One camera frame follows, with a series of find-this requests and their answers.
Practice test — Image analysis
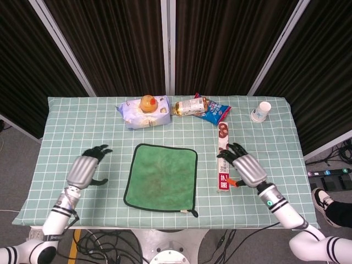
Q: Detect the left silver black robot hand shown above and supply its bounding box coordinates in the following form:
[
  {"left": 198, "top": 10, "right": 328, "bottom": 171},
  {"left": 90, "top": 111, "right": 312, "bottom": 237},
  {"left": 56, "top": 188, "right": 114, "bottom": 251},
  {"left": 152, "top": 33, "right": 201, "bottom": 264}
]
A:
[{"left": 65, "top": 144, "right": 113, "bottom": 190}]

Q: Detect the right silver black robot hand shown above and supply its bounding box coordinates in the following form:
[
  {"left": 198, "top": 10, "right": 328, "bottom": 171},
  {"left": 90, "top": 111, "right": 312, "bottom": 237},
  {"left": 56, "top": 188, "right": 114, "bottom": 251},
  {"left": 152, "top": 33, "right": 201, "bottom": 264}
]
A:
[{"left": 216, "top": 142, "right": 268, "bottom": 189}]

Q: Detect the green cloth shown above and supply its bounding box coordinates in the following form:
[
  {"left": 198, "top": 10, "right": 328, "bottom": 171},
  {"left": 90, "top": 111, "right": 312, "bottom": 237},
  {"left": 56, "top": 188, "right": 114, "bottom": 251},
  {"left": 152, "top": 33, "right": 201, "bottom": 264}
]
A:
[{"left": 123, "top": 142, "right": 199, "bottom": 218}]

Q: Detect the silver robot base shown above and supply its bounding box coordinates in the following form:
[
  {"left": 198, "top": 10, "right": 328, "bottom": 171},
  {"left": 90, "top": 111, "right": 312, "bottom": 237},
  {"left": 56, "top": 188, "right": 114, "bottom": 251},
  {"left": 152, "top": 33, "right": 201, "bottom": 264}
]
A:
[{"left": 129, "top": 229, "right": 210, "bottom": 264}]

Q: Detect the green checked tablecloth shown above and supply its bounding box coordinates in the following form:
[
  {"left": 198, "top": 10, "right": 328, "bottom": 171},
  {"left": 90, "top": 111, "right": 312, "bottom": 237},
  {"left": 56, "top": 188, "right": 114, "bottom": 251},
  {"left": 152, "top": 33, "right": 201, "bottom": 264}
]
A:
[{"left": 12, "top": 95, "right": 321, "bottom": 230}]

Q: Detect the long pink snack box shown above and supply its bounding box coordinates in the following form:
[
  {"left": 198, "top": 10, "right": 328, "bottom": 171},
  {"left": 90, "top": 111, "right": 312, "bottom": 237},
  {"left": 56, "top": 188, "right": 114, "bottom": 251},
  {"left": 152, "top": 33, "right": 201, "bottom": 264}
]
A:
[{"left": 217, "top": 122, "right": 232, "bottom": 193}]

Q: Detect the white paper cup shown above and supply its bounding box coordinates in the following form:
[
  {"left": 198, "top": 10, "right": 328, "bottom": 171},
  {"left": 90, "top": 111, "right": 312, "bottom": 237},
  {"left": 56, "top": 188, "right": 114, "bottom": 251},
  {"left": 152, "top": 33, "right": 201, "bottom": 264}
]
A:
[{"left": 250, "top": 101, "right": 272, "bottom": 123}]

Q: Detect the blue red snack bag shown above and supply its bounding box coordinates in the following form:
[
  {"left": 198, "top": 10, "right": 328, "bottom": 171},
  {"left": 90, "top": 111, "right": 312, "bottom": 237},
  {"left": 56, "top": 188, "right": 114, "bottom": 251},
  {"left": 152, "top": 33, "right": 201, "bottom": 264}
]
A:
[{"left": 192, "top": 92, "right": 232, "bottom": 127}]

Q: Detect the yellow floor tape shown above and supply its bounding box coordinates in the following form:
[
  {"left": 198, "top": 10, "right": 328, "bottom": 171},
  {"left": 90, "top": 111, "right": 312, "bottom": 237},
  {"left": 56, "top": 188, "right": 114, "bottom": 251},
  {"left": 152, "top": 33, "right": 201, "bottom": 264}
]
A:
[{"left": 67, "top": 229, "right": 82, "bottom": 264}]

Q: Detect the white black sneaker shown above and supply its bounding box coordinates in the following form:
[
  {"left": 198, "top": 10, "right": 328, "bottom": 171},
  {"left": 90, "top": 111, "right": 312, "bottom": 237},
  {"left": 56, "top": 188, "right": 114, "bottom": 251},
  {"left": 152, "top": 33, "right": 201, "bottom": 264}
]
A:
[{"left": 311, "top": 188, "right": 335, "bottom": 221}]

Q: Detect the grey white sneaker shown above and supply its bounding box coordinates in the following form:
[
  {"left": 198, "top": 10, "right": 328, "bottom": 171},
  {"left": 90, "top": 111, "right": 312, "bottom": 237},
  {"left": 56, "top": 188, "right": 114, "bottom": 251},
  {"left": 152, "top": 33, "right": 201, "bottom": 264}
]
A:
[{"left": 28, "top": 228, "right": 46, "bottom": 240}]

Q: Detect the black foot pedal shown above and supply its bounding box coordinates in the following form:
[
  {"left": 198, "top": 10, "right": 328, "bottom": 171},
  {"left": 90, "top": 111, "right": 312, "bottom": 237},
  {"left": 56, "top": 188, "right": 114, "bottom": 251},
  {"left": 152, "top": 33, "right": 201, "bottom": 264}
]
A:
[
  {"left": 339, "top": 175, "right": 352, "bottom": 190},
  {"left": 320, "top": 175, "right": 339, "bottom": 190}
]

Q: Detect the pale blue bread bag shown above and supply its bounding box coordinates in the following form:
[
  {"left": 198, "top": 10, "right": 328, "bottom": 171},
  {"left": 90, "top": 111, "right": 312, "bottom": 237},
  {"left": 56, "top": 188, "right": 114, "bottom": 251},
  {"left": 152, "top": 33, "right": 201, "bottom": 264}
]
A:
[{"left": 114, "top": 95, "right": 172, "bottom": 131}]

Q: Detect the amber tea bottle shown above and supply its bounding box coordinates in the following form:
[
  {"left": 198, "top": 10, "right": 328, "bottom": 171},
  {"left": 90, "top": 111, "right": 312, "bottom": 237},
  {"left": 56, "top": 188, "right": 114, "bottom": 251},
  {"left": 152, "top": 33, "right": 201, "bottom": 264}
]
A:
[{"left": 172, "top": 96, "right": 209, "bottom": 117}]

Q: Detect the orange jelly cup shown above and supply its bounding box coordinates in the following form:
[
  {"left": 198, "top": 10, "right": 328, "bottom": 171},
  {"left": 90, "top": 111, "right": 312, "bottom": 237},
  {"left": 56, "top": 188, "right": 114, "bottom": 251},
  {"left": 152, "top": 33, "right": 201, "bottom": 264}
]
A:
[{"left": 139, "top": 95, "right": 159, "bottom": 113}]

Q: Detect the black trouser leg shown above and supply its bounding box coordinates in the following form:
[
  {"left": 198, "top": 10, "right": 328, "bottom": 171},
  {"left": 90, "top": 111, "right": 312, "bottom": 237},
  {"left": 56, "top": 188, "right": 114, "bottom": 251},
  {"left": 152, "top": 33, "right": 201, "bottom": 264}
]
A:
[{"left": 326, "top": 200, "right": 352, "bottom": 229}]

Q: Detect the dark ribbed partition panel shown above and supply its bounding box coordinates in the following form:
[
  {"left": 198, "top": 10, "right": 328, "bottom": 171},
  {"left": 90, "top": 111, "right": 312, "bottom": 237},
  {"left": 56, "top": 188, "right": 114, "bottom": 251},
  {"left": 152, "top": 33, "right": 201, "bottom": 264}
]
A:
[
  {"left": 247, "top": 0, "right": 352, "bottom": 160},
  {"left": 175, "top": 0, "right": 299, "bottom": 96},
  {"left": 43, "top": 0, "right": 166, "bottom": 97},
  {"left": 0, "top": 0, "right": 97, "bottom": 144}
]

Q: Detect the black cable with connector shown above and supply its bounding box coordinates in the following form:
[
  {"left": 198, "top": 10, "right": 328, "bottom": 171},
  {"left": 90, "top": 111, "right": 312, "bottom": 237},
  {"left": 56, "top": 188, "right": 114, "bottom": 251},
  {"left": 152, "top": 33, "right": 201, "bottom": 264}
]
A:
[{"left": 213, "top": 229, "right": 237, "bottom": 264}]

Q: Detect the black cable bundle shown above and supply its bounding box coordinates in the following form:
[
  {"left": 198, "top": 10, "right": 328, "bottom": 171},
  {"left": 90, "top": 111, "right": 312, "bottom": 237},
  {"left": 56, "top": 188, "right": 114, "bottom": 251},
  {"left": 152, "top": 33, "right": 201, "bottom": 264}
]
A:
[{"left": 65, "top": 229, "right": 144, "bottom": 264}]

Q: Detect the black cable tangle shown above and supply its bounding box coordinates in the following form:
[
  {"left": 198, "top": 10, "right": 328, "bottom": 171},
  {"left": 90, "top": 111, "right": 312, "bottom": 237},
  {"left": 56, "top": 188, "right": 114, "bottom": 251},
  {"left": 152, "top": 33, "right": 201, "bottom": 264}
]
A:
[{"left": 306, "top": 139, "right": 352, "bottom": 166}]

